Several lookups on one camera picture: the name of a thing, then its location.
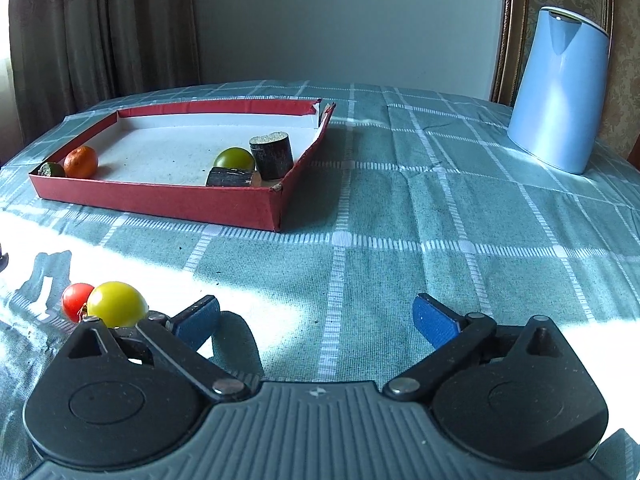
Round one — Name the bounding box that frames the light blue kettle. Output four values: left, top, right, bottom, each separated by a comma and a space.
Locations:
506, 6, 611, 175

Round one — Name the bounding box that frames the red cardboard box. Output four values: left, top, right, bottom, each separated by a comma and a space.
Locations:
28, 98, 337, 233

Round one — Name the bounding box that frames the teal checked tablecloth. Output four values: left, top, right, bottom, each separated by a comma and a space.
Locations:
0, 79, 640, 480

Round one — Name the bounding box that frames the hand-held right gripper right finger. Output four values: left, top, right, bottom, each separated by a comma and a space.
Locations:
382, 292, 569, 402

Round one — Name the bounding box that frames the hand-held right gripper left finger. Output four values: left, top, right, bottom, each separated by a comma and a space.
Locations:
67, 294, 251, 402

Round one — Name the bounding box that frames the yellow-green tomato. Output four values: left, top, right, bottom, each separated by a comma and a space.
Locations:
213, 147, 256, 171
86, 281, 150, 330

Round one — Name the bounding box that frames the brown wooden frame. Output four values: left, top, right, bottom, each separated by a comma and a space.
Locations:
490, 0, 617, 107

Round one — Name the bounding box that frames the orange tangerine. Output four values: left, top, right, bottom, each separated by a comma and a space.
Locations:
63, 145, 99, 180

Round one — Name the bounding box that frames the red cherry tomato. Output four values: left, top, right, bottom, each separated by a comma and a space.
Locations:
61, 283, 96, 324

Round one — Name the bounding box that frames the wood log piece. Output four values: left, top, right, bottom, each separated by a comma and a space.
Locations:
205, 167, 263, 189
249, 131, 295, 181

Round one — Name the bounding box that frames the brown curtain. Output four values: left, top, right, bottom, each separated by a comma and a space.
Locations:
7, 0, 202, 152

